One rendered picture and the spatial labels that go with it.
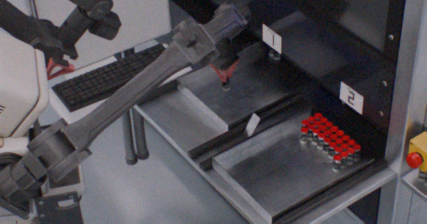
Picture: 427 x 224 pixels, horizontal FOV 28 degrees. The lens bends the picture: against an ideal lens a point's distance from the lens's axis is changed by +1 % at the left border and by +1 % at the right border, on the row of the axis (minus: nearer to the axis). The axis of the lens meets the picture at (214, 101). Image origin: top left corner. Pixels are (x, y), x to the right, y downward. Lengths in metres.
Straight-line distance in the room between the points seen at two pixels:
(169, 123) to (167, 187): 1.06
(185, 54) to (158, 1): 1.03
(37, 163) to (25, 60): 0.26
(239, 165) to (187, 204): 1.13
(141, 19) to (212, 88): 0.41
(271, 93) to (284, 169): 0.32
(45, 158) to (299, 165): 0.76
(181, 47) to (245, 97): 0.74
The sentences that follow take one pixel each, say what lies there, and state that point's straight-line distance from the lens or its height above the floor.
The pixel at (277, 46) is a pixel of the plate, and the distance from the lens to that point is 2.45.
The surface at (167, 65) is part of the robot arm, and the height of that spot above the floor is 1.40.
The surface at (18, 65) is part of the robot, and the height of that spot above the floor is 1.36.
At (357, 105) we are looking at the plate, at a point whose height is 1.01.
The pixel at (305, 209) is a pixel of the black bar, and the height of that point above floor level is 0.90.
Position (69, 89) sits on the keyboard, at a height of 0.83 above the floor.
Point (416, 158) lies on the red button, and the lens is 2.13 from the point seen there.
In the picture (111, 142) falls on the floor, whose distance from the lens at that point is 3.67.
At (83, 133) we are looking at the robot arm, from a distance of 1.79.
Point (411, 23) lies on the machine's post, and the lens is 1.97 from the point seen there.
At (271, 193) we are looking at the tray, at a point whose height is 0.88.
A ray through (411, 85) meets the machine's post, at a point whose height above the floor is 1.19.
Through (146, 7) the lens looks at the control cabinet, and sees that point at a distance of 2.76.
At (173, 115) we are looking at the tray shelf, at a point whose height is 0.88.
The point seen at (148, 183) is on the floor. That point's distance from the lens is 3.46.
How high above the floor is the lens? 2.48
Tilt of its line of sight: 41 degrees down
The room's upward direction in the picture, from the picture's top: 3 degrees counter-clockwise
